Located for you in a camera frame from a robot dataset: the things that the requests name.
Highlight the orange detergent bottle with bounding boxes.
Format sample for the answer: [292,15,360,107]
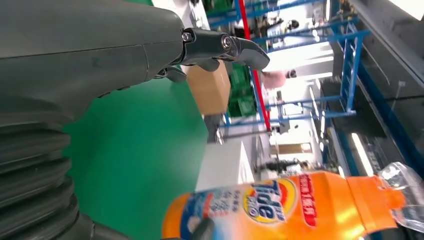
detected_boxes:
[161,162,424,240]

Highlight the green table board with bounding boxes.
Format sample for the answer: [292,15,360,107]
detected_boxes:
[62,0,210,240]

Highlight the brown cardboard box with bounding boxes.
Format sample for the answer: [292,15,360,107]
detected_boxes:
[183,59,232,116]

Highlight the green plastic crate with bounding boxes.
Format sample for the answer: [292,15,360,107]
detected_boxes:
[227,62,258,118]

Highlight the white side table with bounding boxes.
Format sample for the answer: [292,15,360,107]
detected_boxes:
[195,140,256,192]

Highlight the red metal pole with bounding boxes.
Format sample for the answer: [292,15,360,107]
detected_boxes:
[237,0,273,132]

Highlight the person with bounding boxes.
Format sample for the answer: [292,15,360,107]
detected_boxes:
[260,68,298,91]

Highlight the grey metal table frame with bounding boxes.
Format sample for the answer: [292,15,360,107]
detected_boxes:
[213,127,273,146]

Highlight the blue metal rack frame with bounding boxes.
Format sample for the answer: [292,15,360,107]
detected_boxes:
[208,0,372,130]

